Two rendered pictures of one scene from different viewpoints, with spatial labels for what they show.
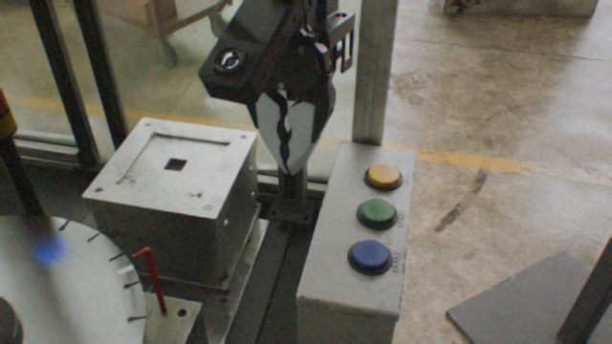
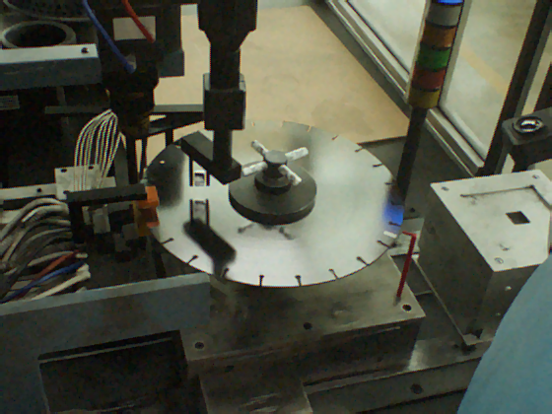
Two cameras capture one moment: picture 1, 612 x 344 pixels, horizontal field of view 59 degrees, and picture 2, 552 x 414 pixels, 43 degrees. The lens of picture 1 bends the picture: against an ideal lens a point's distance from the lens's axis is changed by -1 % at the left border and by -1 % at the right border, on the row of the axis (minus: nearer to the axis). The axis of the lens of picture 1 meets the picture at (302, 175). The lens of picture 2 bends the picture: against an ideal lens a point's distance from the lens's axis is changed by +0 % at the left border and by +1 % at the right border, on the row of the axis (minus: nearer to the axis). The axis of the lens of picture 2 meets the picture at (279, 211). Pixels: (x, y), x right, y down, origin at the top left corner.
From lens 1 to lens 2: 33 cm
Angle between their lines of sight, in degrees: 43
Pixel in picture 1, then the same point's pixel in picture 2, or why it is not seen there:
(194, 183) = (513, 240)
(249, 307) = (468, 371)
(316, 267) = not seen: hidden behind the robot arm
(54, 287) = (346, 208)
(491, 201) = not seen: outside the picture
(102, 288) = (367, 231)
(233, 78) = (516, 137)
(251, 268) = not seen: hidden behind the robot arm
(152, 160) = (506, 201)
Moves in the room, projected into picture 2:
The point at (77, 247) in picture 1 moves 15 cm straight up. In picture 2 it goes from (381, 200) to (404, 97)
